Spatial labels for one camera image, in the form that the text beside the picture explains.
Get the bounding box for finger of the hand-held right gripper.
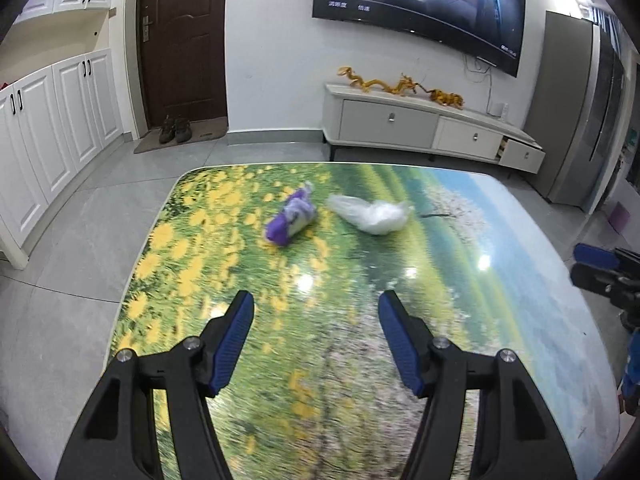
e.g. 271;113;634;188
574;242;621;273
570;261;640;311

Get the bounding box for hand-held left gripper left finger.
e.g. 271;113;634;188
55;290;255;480

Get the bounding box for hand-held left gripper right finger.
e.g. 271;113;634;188
377;290;583;480

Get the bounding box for person's right hand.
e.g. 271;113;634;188
620;329;640;417

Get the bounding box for clear plastic bag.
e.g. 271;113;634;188
326;194;413;235

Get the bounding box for purple snack packet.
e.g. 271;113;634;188
265;185;318;247

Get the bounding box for grey refrigerator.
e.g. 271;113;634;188
522;10;630;212

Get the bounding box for grey doormat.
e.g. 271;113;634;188
132;129;229;155

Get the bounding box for white television stand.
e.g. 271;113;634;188
321;82;546;177

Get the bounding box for golden dragon ornament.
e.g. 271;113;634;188
337;66;466;110

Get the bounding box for white cabinet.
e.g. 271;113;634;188
0;0;123;271

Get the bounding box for dark brown door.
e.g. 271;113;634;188
136;0;230;133

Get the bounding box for television cable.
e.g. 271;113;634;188
465;56;497;107

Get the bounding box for wall television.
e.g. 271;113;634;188
312;0;527;79

